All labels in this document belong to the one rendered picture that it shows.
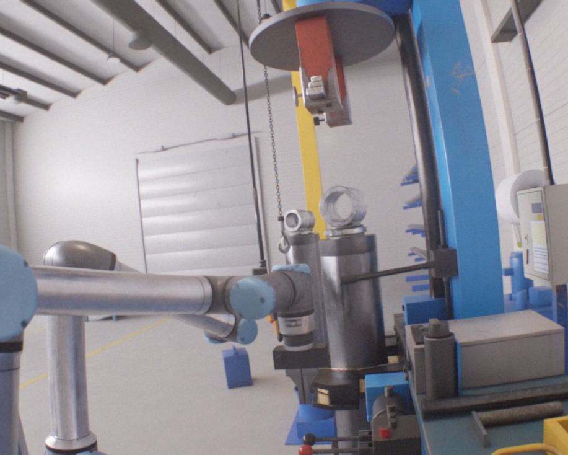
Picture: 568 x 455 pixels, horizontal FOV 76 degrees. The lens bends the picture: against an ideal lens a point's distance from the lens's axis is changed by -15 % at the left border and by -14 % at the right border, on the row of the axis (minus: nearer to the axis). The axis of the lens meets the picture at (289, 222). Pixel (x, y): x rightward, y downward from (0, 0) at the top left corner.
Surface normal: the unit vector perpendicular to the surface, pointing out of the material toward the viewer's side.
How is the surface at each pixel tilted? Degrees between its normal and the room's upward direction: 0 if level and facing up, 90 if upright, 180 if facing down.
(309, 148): 90
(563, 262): 90
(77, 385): 92
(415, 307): 90
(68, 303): 116
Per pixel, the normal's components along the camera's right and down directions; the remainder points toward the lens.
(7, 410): 1.00, 0.01
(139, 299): 0.79, 0.15
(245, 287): -0.50, 0.04
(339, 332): -0.67, 0.06
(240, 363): 0.22, -0.04
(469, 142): -0.18, 0.00
